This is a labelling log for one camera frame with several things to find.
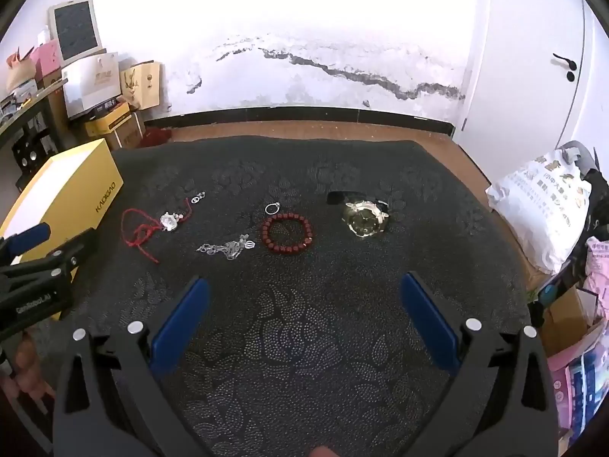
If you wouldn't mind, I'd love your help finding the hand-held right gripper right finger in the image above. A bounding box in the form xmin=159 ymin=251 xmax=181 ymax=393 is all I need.
xmin=399 ymin=271 xmax=560 ymax=457

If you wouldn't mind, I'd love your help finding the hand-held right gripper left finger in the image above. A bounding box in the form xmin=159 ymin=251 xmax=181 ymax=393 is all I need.
xmin=51 ymin=275 xmax=212 ymax=457

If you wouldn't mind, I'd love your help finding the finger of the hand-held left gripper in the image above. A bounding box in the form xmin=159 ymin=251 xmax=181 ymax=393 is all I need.
xmin=0 ymin=223 xmax=52 ymax=266
xmin=0 ymin=227 xmax=99 ymax=297

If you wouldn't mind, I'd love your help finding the yellow jewelry box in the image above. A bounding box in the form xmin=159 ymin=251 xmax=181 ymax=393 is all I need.
xmin=0 ymin=138 xmax=125 ymax=322

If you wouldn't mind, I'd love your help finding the red string necklace silver pendant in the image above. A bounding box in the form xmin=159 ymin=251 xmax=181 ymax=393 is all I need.
xmin=121 ymin=197 xmax=195 ymax=264

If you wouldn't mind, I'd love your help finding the gold watch black strap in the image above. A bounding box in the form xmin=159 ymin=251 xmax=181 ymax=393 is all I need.
xmin=326 ymin=190 xmax=404 ymax=240

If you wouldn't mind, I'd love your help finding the red bead bracelet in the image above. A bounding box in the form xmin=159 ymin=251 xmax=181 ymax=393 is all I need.
xmin=260 ymin=213 xmax=315 ymax=252

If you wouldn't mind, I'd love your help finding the person's left hand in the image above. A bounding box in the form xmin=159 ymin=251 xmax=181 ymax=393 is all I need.
xmin=0 ymin=338 xmax=56 ymax=401

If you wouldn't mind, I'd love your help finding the dark storage shelf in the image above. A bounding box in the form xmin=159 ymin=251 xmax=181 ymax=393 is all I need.
xmin=0 ymin=78 xmax=72 ymax=191

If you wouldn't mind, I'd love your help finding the black patterned table cloth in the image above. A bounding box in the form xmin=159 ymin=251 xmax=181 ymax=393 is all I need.
xmin=29 ymin=136 xmax=534 ymax=457

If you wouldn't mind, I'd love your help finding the brown cardboard box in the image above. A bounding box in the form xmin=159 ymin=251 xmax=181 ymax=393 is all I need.
xmin=105 ymin=114 xmax=146 ymax=149

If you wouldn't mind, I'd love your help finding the yellow and black box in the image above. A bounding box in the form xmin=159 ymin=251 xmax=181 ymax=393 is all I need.
xmin=83 ymin=102 xmax=131 ymax=136

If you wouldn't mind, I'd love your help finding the open cardboard box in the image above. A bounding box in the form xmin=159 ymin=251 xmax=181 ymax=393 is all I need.
xmin=540 ymin=286 xmax=607 ymax=358

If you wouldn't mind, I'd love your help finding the red cloth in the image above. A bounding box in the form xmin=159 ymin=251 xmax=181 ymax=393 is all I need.
xmin=143 ymin=126 xmax=172 ymax=148

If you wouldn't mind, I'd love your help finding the white printed plastic bag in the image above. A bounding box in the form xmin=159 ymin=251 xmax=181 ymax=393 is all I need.
xmin=485 ymin=149 xmax=593 ymax=274

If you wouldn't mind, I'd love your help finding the pink printed box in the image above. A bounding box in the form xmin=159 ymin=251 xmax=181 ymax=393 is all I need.
xmin=547 ymin=324 xmax=609 ymax=443

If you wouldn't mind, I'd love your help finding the white gift box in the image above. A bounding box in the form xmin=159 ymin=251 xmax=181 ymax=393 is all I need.
xmin=61 ymin=52 xmax=120 ymax=120

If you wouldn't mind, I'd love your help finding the pink gift box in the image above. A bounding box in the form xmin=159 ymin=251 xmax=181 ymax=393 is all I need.
xmin=29 ymin=40 xmax=62 ymax=79

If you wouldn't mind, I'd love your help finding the pink packet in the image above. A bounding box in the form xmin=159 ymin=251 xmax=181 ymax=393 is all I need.
xmin=583 ymin=235 xmax=609 ymax=320

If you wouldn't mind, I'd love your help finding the tan cardboard box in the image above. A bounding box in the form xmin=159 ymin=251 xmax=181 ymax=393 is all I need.
xmin=119 ymin=61 xmax=163 ymax=111

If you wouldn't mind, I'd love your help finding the white framed dark board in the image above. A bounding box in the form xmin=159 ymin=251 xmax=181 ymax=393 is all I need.
xmin=48 ymin=0 xmax=102 ymax=65

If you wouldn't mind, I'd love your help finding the white door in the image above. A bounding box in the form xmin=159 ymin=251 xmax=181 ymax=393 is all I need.
xmin=452 ymin=0 xmax=609 ymax=186

